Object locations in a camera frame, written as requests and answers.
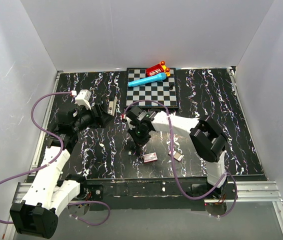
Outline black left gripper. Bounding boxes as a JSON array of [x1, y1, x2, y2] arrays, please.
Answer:
[[72, 103, 114, 133]]

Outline black silver stapler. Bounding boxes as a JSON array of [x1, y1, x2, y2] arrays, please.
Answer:
[[107, 96, 118, 116]]

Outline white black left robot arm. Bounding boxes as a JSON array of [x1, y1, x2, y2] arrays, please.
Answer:
[[9, 103, 115, 239]]

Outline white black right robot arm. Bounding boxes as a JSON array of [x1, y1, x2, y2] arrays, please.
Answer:
[[122, 106, 227, 200]]

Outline red white staple box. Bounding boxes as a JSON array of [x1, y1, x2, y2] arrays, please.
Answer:
[[142, 152, 158, 163]]

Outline black white chessboard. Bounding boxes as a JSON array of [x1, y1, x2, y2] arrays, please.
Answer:
[[125, 68, 179, 110]]

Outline red yellow toy bus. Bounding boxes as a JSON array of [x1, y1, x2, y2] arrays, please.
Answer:
[[145, 61, 171, 77]]

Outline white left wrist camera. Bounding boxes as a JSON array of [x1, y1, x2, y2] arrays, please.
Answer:
[[75, 89, 92, 110]]

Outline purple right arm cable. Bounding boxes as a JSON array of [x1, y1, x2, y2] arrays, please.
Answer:
[[122, 99, 239, 218]]

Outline aluminium rail frame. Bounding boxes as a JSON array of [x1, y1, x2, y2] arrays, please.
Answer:
[[3, 66, 283, 240]]

